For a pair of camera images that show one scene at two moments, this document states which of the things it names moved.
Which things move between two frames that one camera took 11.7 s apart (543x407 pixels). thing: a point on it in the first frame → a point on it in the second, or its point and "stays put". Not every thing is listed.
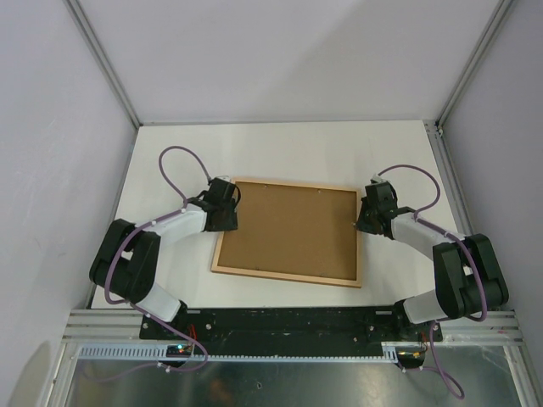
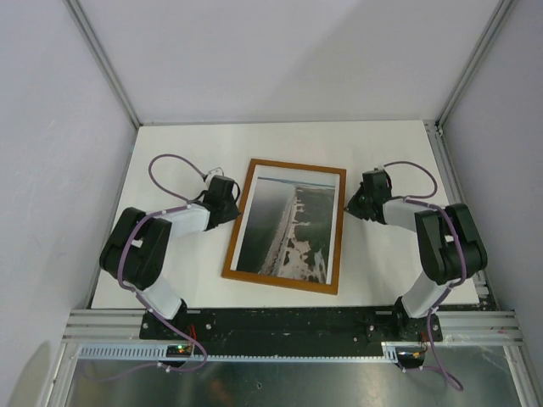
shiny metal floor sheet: (470, 376) stays put
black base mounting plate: (287, 326) stays put
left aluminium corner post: (82, 21) stays put
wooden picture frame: (293, 231) → (254, 163)
